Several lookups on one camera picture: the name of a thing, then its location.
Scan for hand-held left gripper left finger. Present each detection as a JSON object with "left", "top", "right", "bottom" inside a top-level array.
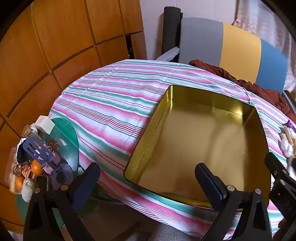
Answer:
[{"left": 23, "top": 162, "right": 101, "bottom": 241}]

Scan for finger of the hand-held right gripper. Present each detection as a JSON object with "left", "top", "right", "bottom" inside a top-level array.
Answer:
[{"left": 264, "top": 152, "right": 296, "bottom": 223}]

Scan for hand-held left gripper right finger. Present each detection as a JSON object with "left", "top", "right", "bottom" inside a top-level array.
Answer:
[{"left": 195, "top": 163, "right": 272, "bottom": 241}]

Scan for plastic-wrapped white balls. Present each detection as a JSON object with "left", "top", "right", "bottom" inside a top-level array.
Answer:
[{"left": 279, "top": 139, "right": 294, "bottom": 158}]

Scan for gold metal tin box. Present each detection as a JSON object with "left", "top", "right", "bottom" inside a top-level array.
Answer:
[{"left": 123, "top": 85, "right": 271, "bottom": 210}]

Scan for round grey-blue lid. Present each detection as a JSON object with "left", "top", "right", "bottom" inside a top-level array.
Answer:
[{"left": 51, "top": 163, "right": 74, "bottom": 190}]

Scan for black phone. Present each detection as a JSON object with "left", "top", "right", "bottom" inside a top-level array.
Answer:
[{"left": 36, "top": 175, "right": 50, "bottom": 193}]

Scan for green glass side table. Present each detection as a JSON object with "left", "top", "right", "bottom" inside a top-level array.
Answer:
[{"left": 14, "top": 117, "right": 100, "bottom": 230}]

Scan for white cloth pouch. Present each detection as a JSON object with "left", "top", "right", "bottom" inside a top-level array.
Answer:
[{"left": 21, "top": 178, "right": 35, "bottom": 202}]

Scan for blue slotted spatula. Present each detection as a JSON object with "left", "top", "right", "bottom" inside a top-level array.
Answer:
[{"left": 23, "top": 137, "right": 65, "bottom": 176}]

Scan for grey fabric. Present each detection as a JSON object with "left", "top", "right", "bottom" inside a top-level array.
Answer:
[{"left": 148, "top": 221, "right": 208, "bottom": 241}]

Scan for small white box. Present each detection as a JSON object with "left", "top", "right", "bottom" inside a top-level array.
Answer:
[{"left": 35, "top": 115, "right": 55, "bottom": 134}]

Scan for glass jar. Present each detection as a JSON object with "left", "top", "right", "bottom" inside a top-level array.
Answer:
[{"left": 21, "top": 124, "right": 35, "bottom": 139}]

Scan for dark red cloth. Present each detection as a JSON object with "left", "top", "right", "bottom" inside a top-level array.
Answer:
[{"left": 189, "top": 59, "right": 294, "bottom": 121}]

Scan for striped pink green tablecloth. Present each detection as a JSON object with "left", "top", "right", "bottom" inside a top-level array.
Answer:
[{"left": 47, "top": 59, "right": 296, "bottom": 240}]

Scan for grey yellow blue chair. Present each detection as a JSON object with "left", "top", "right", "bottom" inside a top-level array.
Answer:
[{"left": 156, "top": 17, "right": 289, "bottom": 95}]

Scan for pale patterned curtain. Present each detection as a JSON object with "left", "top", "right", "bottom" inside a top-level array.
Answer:
[{"left": 233, "top": 0, "right": 296, "bottom": 91}]

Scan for wooden wardrobe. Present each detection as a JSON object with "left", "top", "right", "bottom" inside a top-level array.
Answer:
[{"left": 0, "top": 0, "right": 148, "bottom": 232}]

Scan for black rolled mat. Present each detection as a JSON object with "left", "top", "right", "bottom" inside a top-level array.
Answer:
[{"left": 162, "top": 6, "right": 183, "bottom": 61}]

